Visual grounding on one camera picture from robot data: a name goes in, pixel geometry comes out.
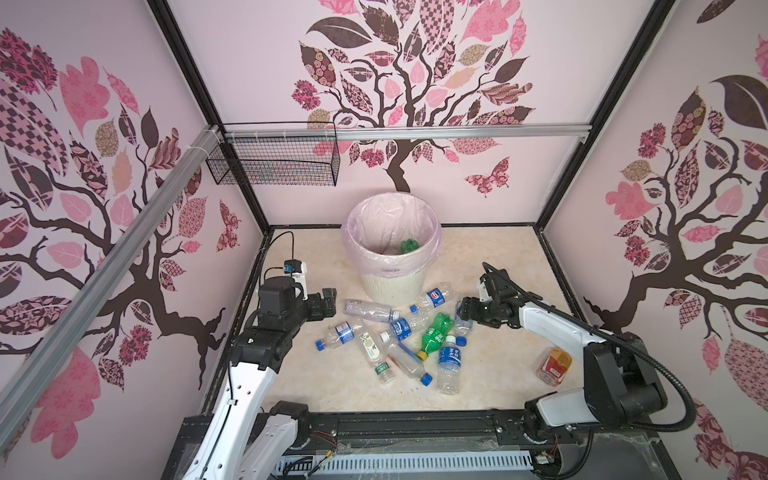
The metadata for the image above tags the clear bottle pale blue label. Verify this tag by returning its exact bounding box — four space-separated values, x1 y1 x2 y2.
453 300 474 347

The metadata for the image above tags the white cap blue label bottle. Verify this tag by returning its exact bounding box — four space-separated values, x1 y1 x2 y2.
437 335 462 395

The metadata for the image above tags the red orange label bottle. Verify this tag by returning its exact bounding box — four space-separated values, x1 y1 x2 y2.
536 348 573 387

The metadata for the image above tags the green sprite bottle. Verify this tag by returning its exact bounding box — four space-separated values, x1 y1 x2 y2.
417 313 454 361
400 238 420 254

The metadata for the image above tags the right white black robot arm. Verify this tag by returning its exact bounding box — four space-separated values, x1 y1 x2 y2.
458 272 668 430

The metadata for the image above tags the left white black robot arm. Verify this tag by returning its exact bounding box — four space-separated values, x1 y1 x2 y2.
183 275 337 479

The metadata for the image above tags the white ribbed trash bin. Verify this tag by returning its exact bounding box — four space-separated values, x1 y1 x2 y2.
360 270 427 307

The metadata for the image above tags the pink plastic bin liner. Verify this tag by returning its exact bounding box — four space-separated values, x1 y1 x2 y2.
341 192 442 278

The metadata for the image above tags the clear crushed bottle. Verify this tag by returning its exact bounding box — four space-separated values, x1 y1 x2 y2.
343 299 401 323

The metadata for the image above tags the green cap clear bottle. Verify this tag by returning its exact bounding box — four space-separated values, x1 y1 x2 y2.
357 327 395 385

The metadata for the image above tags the pepsi label clear bottle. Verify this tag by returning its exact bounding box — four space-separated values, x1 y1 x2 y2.
408 283 457 314

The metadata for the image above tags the blue label bottle centre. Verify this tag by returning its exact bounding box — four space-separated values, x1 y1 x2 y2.
384 313 431 341

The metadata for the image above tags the blue cap clear bottle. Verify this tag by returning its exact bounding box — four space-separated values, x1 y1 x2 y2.
385 341 433 386

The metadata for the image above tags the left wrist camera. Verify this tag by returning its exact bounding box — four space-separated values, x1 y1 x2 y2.
283 259 308 300

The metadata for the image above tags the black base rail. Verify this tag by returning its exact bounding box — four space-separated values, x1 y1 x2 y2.
160 407 679 480

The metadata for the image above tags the black wire mesh basket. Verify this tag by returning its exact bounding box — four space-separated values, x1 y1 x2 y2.
206 120 341 187

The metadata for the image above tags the white slotted cable duct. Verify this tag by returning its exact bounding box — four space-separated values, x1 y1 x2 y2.
271 451 533 478

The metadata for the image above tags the aluminium rail back wall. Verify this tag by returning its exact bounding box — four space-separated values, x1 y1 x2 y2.
225 123 592 141

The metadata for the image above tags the aluminium rail wall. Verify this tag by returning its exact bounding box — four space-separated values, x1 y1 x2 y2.
225 123 592 141
1 125 222 447

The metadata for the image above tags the black corrugated cable conduit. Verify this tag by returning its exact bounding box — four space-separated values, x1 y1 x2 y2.
482 262 698 433

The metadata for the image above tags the aluminium rail left wall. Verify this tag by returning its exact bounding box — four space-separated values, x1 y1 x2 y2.
1 125 222 447

